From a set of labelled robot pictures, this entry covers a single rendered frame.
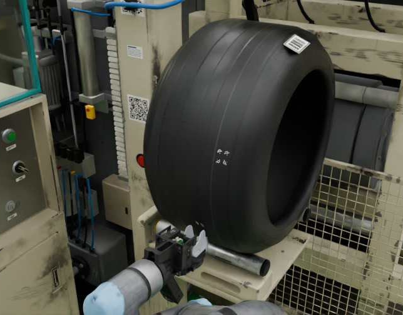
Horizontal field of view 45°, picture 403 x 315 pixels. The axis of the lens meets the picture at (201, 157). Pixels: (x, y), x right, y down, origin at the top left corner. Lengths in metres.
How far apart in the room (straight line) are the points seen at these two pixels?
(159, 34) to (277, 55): 0.35
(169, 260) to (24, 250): 0.58
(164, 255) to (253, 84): 0.39
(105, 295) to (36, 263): 0.66
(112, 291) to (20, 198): 0.64
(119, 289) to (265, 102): 0.46
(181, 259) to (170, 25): 0.61
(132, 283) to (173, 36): 0.67
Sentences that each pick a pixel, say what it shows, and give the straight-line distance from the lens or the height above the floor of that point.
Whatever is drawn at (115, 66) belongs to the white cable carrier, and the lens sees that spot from 1.39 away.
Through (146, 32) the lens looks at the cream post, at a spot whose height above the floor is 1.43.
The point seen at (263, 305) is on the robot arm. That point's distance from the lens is 0.65.
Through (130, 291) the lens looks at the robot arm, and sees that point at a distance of 0.93.
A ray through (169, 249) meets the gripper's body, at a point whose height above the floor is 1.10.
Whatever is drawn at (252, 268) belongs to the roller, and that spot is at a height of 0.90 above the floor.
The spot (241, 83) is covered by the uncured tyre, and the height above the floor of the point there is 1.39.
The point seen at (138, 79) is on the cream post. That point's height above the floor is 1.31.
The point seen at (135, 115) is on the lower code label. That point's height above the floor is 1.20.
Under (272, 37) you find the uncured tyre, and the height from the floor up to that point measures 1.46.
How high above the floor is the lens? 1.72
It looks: 27 degrees down
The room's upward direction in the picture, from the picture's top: straight up
